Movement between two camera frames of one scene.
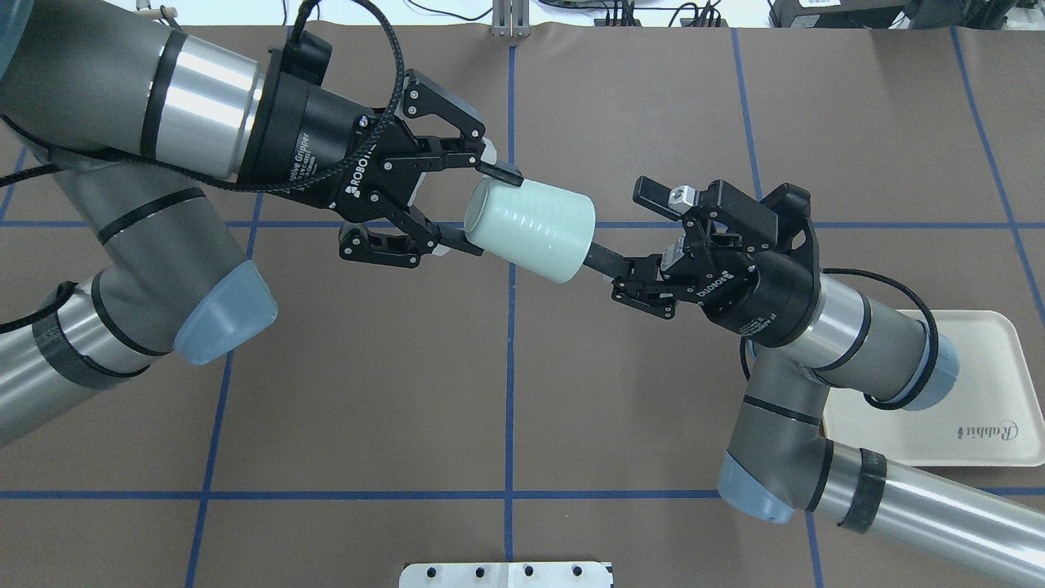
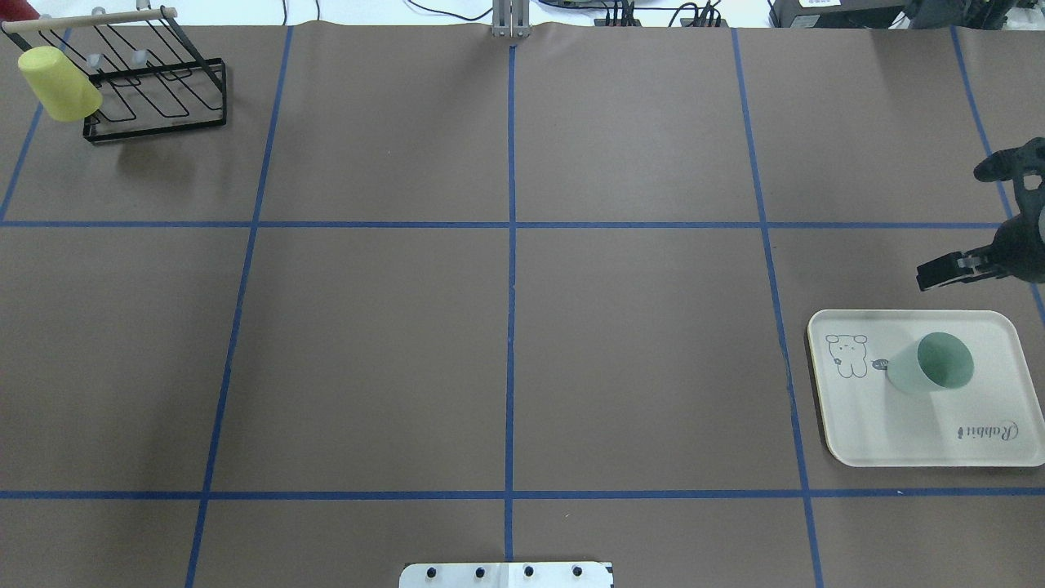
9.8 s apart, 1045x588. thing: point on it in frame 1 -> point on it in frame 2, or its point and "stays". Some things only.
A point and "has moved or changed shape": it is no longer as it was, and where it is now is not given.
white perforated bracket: x=507 y=575 stays
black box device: x=836 y=14 stays
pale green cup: x=547 y=233 has moved or changed shape
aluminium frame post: x=511 y=19 stays
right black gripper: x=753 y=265 -> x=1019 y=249
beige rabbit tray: x=990 y=416 stays
